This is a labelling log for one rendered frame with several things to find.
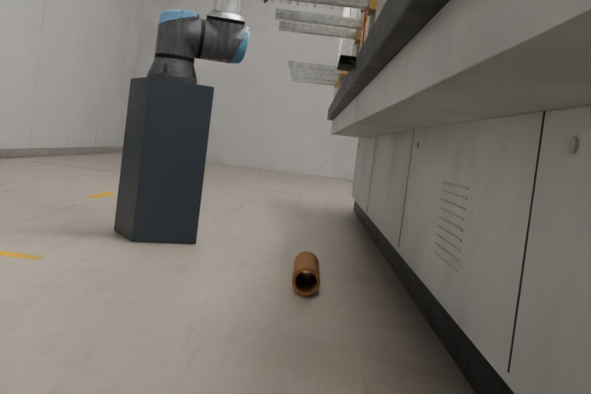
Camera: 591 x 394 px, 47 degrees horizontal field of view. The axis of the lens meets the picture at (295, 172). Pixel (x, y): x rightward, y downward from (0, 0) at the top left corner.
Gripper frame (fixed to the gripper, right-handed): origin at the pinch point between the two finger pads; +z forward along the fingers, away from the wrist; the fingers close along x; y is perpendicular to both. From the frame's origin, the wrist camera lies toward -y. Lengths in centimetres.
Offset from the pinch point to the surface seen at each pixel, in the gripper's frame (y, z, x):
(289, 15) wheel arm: -5.3, -0.5, -23.6
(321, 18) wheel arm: -15.4, -1.0, -23.7
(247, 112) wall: 82, 6, -787
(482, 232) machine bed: -53, 51, 66
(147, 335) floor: 9, 83, 57
